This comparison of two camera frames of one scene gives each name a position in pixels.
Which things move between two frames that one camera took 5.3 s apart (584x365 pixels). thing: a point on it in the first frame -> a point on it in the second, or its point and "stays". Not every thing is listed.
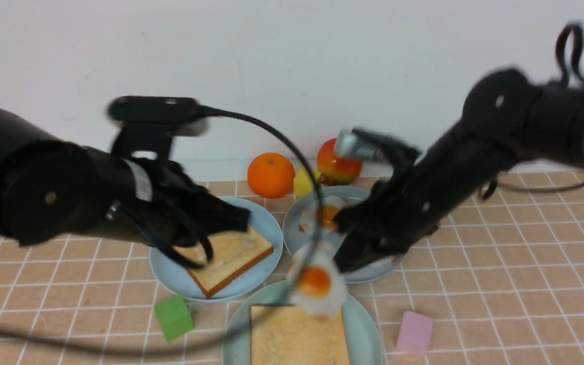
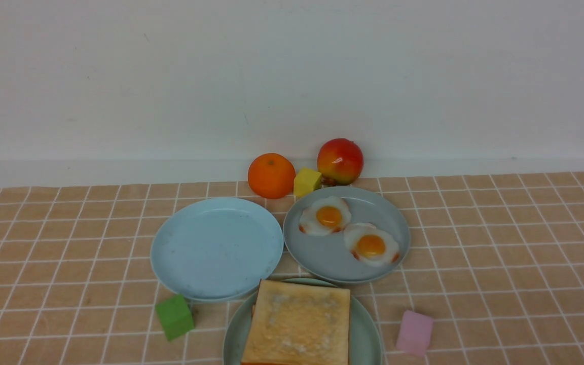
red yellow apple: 334,170 stays
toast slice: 231,253 -> 295,323
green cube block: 175,317 stays
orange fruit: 271,175 stays
